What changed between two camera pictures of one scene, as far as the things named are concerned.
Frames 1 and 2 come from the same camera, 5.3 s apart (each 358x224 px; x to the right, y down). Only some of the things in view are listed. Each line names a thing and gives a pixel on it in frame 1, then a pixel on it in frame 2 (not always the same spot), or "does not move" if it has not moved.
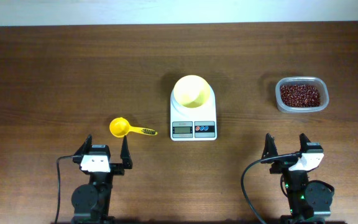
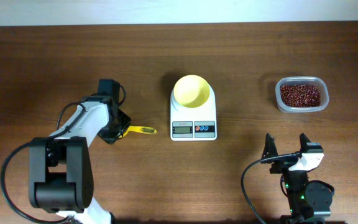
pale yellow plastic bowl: x=191 y=91 does not move
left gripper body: x=116 y=170 to x=112 y=134
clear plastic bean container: x=301 y=94 does not move
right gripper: x=282 y=165 does not move
